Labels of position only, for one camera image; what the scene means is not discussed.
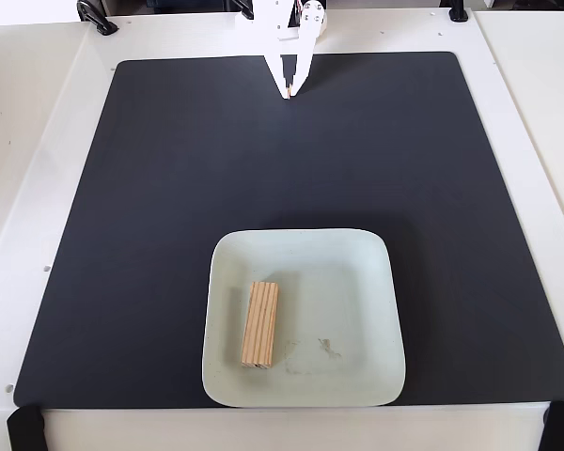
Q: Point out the black rubber mat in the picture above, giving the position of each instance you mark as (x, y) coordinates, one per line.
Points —
(169, 188)

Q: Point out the black table clamp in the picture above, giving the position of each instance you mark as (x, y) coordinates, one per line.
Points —
(458, 10)
(96, 18)
(243, 7)

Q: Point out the wooden block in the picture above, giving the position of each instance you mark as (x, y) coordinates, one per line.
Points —
(261, 324)

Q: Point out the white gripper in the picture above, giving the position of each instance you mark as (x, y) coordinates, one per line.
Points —
(275, 47)

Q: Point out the white square plate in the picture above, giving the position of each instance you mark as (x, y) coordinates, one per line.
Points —
(338, 291)

